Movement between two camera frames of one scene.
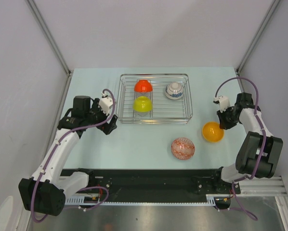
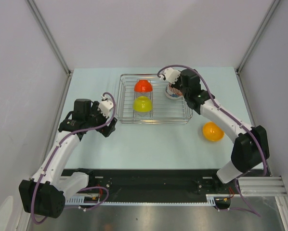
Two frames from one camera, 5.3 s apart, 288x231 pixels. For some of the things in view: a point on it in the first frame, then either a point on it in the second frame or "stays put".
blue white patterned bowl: [174, 91] stays put
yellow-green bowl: [142, 104] stays put
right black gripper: [223, 123] → [176, 84]
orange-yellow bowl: [212, 132] stays put
